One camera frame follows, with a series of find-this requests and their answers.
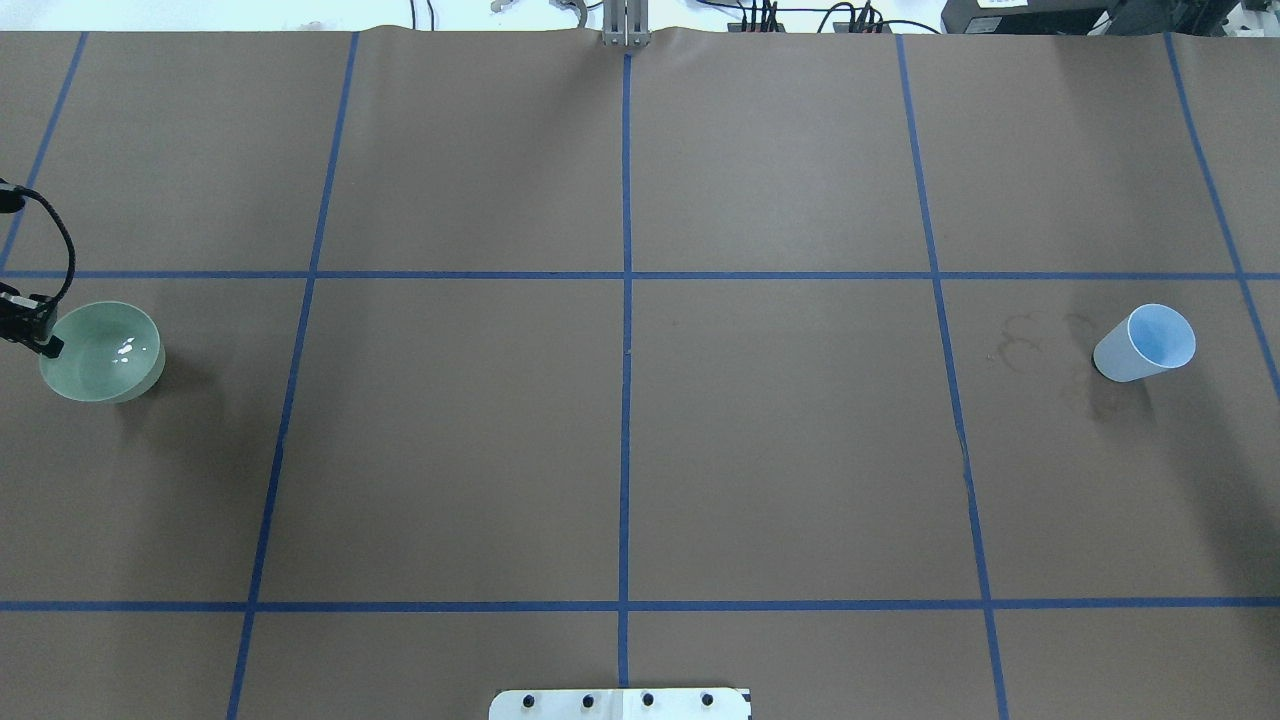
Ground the mint green ceramic bowl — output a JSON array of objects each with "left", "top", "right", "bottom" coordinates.
[{"left": 38, "top": 301, "right": 166, "bottom": 404}]

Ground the light blue plastic cup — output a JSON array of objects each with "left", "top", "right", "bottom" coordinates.
[{"left": 1092, "top": 304, "right": 1198, "bottom": 383}]

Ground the black box with label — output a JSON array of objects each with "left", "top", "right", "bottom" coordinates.
[{"left": 940, "top": 0, "right": 1110, "bottom": 36}]

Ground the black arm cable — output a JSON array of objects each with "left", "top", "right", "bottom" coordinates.
[{"left": 0, "top": 181, "right": 79, "bottom": 311}]

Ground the aluminium frame post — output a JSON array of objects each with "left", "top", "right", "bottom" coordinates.
[{"left": 602, "top": 0, "right": 652, "bottom": 49}]

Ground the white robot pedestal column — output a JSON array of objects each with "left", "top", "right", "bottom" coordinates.
[{"left": 488, "top": 687, "right": 753, "bottom": 719}]

